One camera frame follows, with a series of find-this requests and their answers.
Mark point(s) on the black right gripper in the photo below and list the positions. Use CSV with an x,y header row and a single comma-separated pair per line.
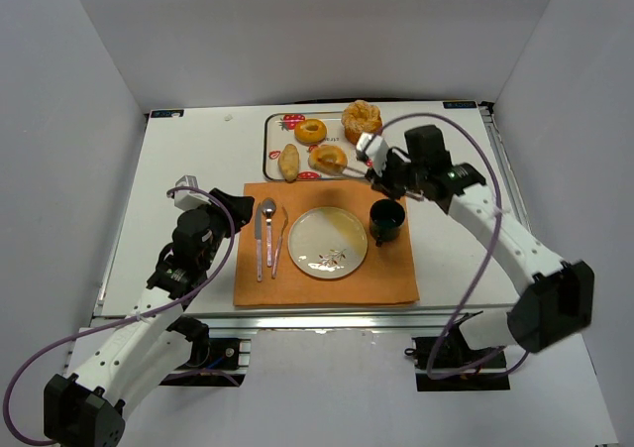
x,y
384,182

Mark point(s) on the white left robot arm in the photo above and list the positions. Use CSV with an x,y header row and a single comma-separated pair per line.
x,y
90,406

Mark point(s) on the knife with pink handle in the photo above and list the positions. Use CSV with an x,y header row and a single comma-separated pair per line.
x,y
259,242

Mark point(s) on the round white yellow plate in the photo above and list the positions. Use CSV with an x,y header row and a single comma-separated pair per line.
x,y
327,243

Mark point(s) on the yellow ring donut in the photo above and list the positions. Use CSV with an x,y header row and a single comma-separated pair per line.
x,y
310,131
329,159

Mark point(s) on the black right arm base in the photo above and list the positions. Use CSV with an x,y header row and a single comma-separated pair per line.
x,y
452,355

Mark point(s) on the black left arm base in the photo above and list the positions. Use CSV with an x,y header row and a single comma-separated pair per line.
x,y
214,361

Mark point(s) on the spoon with pink handle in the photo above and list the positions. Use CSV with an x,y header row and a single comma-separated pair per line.
x,y
268,210

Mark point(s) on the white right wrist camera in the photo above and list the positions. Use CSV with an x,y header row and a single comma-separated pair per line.
x,y
372,147

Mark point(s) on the tall sugared bundt cake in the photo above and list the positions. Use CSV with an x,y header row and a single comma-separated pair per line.
x,y
360,117

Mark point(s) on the strawberry pattern tray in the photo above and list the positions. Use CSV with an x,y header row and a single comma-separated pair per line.
x,y
279,132

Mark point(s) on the oblong bread roll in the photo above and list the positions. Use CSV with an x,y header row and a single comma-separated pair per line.
x,y
289,163

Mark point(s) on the metal tongs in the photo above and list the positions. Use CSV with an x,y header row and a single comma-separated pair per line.
x,y
366,177

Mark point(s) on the yellow ring donut back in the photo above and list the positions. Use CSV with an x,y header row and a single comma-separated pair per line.
x,y
310,131

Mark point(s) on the yellow ring donut front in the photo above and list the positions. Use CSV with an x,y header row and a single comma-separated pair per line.
x,y
329,159

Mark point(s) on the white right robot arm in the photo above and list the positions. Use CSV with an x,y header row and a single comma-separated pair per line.
x,y
554,296

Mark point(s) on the aluminium frame rail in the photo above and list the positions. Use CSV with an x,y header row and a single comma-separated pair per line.
x,y
321,319

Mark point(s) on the dark green mug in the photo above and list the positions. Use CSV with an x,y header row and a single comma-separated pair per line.
x,y
386,219

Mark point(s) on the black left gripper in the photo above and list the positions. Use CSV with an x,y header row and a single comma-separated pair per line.
x,y
224,211

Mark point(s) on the orange cloth placemat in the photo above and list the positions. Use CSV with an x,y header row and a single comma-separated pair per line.
x,y
386,277

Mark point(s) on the fork with pink handle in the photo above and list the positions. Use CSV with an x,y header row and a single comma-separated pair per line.
x,y
278,247

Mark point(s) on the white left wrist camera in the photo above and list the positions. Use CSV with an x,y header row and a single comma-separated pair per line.
x,y
186,200

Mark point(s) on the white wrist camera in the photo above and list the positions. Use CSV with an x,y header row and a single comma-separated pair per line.
x,y
186,200
372,147

